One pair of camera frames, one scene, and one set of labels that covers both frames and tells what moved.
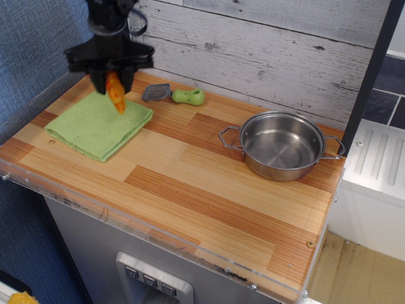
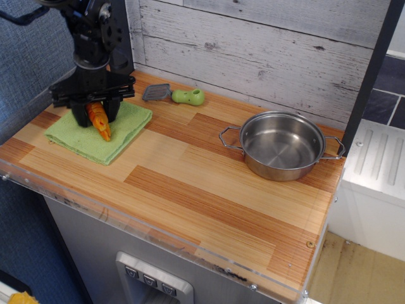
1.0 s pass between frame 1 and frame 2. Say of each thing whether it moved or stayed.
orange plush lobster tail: moved
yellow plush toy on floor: stayed
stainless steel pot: stayed
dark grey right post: stayed
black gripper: moved
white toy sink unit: stayed
